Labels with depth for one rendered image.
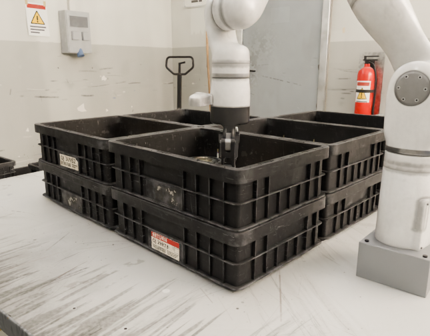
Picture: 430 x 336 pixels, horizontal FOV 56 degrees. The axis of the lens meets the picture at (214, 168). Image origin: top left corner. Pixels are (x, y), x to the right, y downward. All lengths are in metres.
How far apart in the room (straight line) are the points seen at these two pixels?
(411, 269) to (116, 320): 0.51
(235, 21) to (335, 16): 3.55
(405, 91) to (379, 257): 0.30
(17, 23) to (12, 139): 1.06
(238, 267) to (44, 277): 0.38
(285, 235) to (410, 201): 0.24
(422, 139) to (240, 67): 0.33
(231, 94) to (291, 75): 3.67
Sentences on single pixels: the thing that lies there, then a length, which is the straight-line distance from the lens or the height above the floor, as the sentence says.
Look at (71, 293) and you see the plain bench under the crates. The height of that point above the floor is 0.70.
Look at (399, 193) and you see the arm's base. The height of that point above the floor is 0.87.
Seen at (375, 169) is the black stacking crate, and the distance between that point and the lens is 1.14.
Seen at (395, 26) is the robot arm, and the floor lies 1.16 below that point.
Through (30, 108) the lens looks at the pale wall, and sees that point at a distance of 4.36.
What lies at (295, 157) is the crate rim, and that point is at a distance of 0.77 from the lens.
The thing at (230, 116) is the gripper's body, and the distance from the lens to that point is 0.74.
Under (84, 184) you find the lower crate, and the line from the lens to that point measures 1.08.
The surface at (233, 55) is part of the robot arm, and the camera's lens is 0.74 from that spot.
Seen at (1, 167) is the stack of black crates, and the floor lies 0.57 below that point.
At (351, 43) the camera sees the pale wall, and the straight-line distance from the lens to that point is 4.18.
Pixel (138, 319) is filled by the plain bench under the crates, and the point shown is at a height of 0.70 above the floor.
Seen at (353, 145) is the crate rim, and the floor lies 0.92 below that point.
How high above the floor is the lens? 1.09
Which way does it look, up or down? 14 degrees down
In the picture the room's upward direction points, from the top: straight up
